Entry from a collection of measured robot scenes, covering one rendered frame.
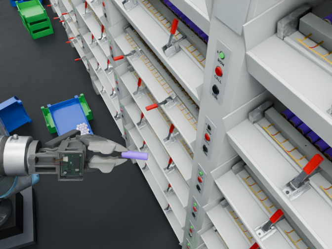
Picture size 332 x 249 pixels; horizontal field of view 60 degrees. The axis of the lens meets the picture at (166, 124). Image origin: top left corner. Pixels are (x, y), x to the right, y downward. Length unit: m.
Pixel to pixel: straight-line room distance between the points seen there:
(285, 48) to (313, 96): 0.09
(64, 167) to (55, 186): 1.18
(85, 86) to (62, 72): 0.28
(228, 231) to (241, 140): 0.37
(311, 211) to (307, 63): 0.23
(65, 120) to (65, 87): 0.44
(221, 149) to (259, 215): 0.17
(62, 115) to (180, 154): 1.23
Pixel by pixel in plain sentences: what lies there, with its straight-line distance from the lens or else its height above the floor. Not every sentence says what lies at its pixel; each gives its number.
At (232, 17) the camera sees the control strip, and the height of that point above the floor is 1.30.
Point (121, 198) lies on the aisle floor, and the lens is 1.71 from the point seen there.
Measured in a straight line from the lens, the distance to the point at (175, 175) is 1.15.
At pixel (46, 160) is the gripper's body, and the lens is 0.69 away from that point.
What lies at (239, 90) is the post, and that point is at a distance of 0.51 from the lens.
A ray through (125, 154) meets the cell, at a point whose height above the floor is 0.94.
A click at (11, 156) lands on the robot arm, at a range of 0.69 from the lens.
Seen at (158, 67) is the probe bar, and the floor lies 0.93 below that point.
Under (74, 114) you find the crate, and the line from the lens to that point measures 2.05.
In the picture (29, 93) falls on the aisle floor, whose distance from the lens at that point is 2.46.
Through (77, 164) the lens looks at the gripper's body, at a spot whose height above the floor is 0.99.
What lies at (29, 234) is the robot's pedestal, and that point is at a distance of 1.69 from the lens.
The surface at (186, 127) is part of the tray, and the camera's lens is 0.81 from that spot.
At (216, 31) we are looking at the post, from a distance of 0.51.
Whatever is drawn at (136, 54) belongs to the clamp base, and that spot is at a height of 0.91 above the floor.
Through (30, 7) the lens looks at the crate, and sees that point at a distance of 3.25.
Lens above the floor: 1.51
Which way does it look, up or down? 49 degrees down
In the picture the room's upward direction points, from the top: straight up
